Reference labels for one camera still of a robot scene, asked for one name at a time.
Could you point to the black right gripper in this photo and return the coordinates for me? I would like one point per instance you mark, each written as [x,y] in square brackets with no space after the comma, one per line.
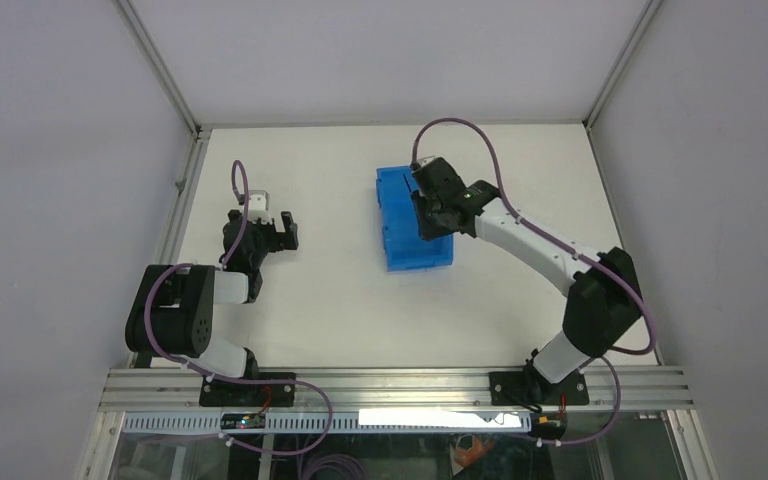
[427,231]

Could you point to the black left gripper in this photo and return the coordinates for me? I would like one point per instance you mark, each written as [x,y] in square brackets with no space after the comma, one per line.
[279,240]

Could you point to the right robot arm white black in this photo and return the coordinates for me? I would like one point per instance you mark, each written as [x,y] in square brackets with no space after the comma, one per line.
[599,307]

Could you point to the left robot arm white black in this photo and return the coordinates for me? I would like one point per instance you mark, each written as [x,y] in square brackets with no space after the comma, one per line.
[172,313]

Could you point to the blue plastic bin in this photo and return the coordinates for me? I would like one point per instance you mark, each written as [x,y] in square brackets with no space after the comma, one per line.
[403,247]

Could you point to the orange object under table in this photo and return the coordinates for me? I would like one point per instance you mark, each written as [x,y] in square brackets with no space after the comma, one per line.
[467,449]

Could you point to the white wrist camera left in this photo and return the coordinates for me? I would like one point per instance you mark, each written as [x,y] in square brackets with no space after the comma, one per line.
[258,207]

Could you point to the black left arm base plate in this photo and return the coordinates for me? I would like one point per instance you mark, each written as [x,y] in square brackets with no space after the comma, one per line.
[224,394]

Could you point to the white slotted cable duct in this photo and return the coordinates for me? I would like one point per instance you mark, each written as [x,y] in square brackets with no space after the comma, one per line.
[364,421]

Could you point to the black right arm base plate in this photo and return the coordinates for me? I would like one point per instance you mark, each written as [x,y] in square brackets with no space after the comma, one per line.
[515,388]

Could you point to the aluminium rail frame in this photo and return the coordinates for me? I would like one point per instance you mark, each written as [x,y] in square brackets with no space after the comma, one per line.
[634,389]

